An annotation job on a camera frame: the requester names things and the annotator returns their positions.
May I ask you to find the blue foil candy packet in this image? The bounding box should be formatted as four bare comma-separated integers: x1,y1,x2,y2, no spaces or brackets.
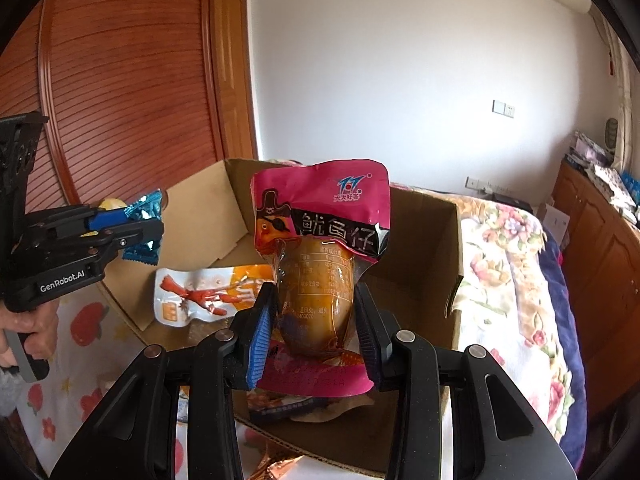
122,190,164,266

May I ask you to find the orange chicken feet snack bag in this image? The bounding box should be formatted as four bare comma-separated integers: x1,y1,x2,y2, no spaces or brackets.
153,264,273,328

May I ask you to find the white red chicken feet pouch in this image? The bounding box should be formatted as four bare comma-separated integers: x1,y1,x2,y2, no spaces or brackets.
246,389,374,424

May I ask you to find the pink squid snack packet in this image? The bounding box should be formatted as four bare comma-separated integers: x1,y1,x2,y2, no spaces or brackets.
250,159,390,398

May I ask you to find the person's left hand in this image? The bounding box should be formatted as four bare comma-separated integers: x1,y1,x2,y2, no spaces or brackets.
0,299,60,367

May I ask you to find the yellow banana plush toy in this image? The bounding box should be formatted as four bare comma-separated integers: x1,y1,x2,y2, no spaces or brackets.
99,197,127,210

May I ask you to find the fruit print table cloth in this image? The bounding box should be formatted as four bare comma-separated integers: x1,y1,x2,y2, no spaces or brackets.
14,284,362,480

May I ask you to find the brown cardboard box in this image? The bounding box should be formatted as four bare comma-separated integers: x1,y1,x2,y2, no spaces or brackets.
103,159,462,477

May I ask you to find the floral bed quilt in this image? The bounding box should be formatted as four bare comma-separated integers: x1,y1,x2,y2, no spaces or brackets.
389,181,589,470

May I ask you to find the wooden slatted wardrobe door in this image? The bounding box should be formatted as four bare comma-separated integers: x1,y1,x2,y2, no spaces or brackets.
1,0,258,210

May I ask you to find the wooden window cabinet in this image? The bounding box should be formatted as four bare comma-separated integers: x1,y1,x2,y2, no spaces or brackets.
552,162,639,418

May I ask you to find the white power strip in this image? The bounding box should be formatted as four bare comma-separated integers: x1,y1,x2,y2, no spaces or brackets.
464,177,509,195

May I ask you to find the white wall switch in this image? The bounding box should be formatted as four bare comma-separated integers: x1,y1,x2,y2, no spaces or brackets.
491,99,514,118

